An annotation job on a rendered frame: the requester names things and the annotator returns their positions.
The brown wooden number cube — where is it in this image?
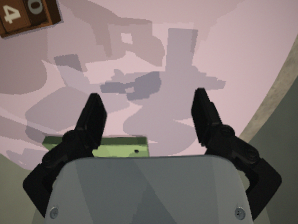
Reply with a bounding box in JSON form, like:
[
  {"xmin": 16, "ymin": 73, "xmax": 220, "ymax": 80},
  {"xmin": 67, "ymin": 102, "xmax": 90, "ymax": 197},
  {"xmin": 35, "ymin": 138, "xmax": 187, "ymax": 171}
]
[
  {"xmin": 0, "ymin": 0, "xmax": 47, "ymax": 33},
  {"xmin": 0, "ymin": 17, "xmax": 8, "ymax": 36}
]

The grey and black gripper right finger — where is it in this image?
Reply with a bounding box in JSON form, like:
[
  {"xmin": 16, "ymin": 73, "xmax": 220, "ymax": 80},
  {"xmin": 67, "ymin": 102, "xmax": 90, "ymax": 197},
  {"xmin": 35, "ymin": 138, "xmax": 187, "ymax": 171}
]
[{"xmin": 191, "ymin": 88, "xmax": 282, "ymax": 221}]

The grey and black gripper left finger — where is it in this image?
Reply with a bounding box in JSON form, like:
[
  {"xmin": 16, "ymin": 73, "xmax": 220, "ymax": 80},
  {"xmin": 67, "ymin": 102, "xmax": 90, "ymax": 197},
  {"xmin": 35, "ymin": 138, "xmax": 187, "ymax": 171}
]
[{"xmin": 23, "ymin": 93, "xmax": 107, "ymax": 219}]

